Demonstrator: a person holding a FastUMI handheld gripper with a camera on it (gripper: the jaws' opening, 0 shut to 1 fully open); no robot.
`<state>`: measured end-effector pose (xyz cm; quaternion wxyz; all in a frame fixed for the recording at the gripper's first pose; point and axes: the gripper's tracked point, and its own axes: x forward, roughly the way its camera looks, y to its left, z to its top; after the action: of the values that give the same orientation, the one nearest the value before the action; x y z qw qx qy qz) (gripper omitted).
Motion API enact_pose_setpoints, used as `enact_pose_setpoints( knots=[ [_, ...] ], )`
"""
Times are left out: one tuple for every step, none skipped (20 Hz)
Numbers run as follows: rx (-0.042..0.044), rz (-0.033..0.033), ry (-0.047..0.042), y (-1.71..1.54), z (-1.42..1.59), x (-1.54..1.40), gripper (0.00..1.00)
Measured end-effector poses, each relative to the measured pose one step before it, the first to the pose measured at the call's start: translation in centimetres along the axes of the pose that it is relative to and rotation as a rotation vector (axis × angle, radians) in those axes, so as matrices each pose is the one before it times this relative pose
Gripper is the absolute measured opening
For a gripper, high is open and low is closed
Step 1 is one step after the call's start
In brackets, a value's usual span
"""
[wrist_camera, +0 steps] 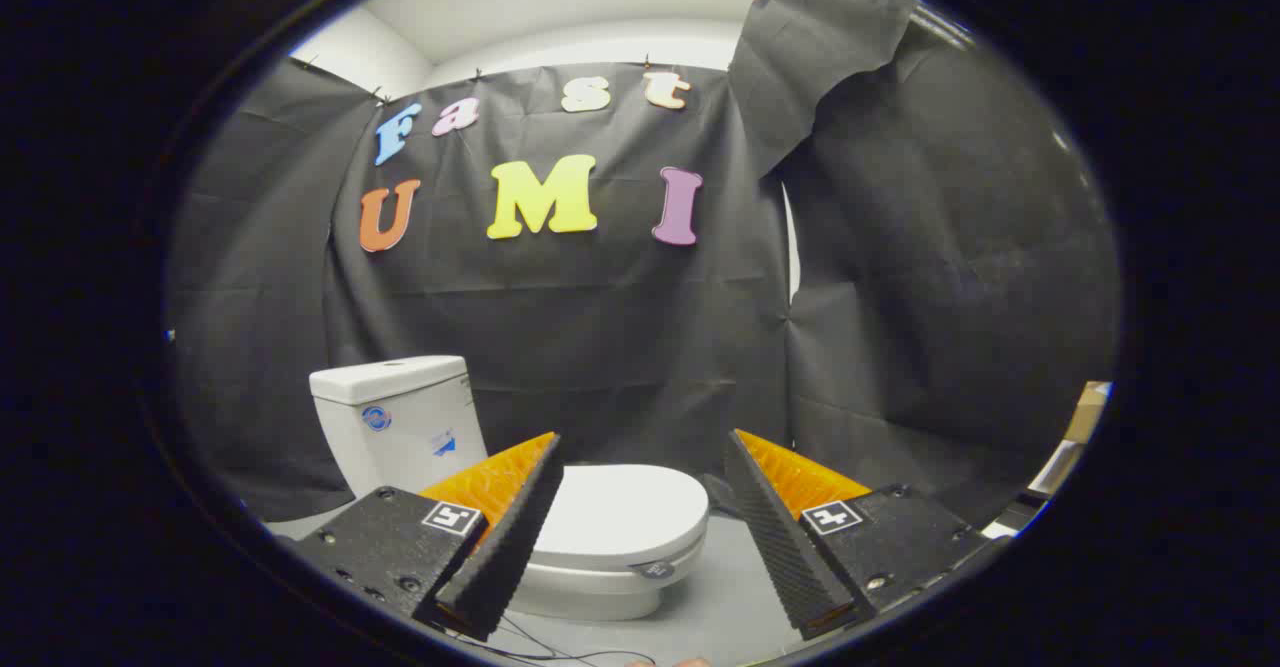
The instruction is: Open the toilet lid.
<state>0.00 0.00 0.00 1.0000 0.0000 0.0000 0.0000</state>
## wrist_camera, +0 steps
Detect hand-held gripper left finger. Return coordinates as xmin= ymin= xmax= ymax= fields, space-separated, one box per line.
xmin=290 ymin=432 xmax=564 ymax=643

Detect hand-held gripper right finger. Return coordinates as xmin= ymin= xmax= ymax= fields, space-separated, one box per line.
xmin=723 ymin=429 xmax=1011 ymax=641

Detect white toilet lid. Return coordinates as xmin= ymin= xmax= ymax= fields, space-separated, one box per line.
xmin=530 ymin=463 xmax=711 ymax=580

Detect white toilet body with tank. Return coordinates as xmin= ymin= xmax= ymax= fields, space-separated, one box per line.
xmin=308 ymin=355 xmax=706 ymax=621

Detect black backdrop cloth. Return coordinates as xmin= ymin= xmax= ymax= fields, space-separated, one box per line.
xmin=165 ymin=0 xmax=1121 ymax=528

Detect cardboard box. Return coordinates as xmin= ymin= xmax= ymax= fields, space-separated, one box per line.
xmin=1065 ymin=382 xmax=1113 ymax=443

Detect thin black cables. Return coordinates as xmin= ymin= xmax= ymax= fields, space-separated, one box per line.
xmin=440 ymin=612 xmax=661 ymax=666

